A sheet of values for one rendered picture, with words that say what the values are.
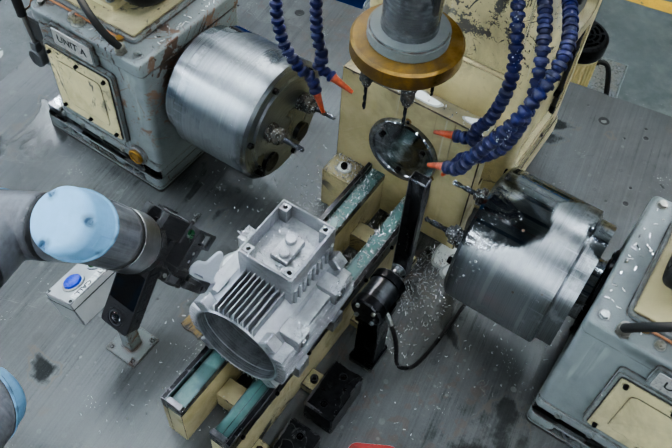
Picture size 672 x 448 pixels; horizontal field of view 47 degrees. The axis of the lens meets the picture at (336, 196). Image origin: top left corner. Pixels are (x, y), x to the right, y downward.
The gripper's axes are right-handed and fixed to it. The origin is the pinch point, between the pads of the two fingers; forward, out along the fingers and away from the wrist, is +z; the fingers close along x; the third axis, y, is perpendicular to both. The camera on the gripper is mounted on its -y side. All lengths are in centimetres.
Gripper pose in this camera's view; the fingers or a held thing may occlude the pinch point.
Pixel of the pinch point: (194, 277)
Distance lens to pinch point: 112.5
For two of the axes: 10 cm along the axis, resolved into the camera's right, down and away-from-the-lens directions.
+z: 2.4, 2.1, 9.5
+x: -8.2, -4.7, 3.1
